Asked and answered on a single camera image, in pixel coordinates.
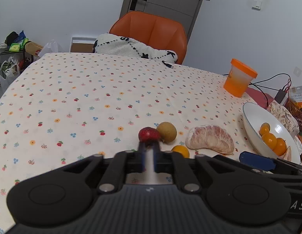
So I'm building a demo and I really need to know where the black cable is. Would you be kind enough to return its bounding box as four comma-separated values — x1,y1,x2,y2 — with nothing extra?
222,72,293,109

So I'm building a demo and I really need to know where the orange lidded plastic cup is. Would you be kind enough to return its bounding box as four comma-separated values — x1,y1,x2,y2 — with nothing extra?
223,58,258,98

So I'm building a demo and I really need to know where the red cable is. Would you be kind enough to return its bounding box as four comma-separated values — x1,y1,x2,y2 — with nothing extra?
282,81,293,96

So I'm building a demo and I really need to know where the green yellow clutter pile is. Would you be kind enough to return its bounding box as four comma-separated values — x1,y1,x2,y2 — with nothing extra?
5,31,29,52

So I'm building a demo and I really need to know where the orange leather chair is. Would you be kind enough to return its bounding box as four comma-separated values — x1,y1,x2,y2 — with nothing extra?
109,11,187,65

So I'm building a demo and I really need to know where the floral tissue box cover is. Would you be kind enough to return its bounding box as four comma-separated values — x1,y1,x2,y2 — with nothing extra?
267,101,299,138

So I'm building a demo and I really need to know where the white plate with blue rim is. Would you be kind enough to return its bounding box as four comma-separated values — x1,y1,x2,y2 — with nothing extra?
242,103,300,164

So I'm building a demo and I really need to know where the cardboard box by wall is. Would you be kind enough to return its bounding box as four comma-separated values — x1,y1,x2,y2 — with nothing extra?
69,36,96,53

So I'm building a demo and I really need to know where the black power adapter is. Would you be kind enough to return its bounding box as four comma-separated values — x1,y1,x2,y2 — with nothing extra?
274,89,288,106

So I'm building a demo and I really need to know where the white plastic bag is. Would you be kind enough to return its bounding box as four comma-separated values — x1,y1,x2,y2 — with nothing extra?
38,40,64,58

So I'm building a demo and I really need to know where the orange plastic basket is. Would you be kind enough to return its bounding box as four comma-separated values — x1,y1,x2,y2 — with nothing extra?
285,99,302,131

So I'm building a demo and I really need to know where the peeled pomelo segment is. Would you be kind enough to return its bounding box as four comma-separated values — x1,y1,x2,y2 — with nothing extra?
185,125,235,155
282,146,291,162

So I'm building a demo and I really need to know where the small yellow kumquat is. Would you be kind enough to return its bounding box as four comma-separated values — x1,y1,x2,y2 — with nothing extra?
171,145,190,159

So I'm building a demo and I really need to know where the black metal rack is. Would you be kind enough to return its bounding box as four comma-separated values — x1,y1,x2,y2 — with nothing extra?
0,50,34,91

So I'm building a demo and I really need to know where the large orange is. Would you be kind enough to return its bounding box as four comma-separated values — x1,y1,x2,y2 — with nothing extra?
273,137,287,156

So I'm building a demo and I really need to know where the orange tangerine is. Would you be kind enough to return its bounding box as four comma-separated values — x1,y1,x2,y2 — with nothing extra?
261,133,277,150

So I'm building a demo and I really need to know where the snack packet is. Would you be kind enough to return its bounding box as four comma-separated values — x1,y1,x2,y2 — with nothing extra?
289,86,302,108

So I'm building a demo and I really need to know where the white black fuzzy blanket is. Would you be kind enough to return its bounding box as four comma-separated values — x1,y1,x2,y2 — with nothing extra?
93,33,178,63

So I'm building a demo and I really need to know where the brown longan fruit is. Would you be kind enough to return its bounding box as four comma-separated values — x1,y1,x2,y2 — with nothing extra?
156,121,177,143

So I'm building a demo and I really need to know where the white wall switch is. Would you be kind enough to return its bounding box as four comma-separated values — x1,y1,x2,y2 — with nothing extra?
251,0,262,11

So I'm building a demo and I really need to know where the red cartoon table mat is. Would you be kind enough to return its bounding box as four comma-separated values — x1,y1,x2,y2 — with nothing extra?
246,88,274,109

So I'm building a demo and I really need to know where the floral tablecloth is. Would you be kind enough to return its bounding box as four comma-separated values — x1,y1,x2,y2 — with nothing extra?
0,52,302,234

